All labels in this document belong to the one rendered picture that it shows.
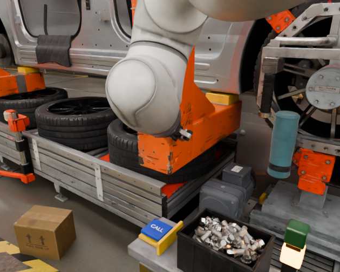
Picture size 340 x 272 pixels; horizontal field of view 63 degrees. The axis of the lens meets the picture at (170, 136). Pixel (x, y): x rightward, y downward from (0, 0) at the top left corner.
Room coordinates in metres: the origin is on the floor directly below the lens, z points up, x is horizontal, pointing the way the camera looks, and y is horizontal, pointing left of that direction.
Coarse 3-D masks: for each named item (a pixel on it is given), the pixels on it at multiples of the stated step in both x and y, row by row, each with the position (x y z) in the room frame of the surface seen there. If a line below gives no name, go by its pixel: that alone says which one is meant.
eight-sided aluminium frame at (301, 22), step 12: (312, 12) 1.06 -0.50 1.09; (324, 12) 1.04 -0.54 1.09; (336, 12) 1.02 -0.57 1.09; (300, 24) 1.09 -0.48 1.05; (288, 36) 1.11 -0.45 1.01; (276, 108) 1.15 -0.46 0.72; (300, 144) 1.05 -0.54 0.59; (312, 144) 1.02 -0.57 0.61; (324, 144) 1.00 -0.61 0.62; (336, 144) 0.99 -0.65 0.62
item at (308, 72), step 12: (312, 24) 1.15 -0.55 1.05; (300, 36) 1.18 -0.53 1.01; (288, 60) 1.37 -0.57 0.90; (324, 60) 1.13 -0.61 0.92; (300, 72) 1.17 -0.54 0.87; (312, 72) 1.14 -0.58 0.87; (276, 84) 1.25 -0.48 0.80; (276, 96) 1.22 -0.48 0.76; (288, 96) 1.19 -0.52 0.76; (288, 108) 1.25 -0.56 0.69; (312, 108) 1.13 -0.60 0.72; (336, 108) 1.08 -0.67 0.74; (312, 120) 1.27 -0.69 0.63; (336, 120) 1.08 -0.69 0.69; (300, 132) 1.12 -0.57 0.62; (312, 132) 1.12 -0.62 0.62; (324, 132) 1.14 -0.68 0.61; (336, 132) 1.13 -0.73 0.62
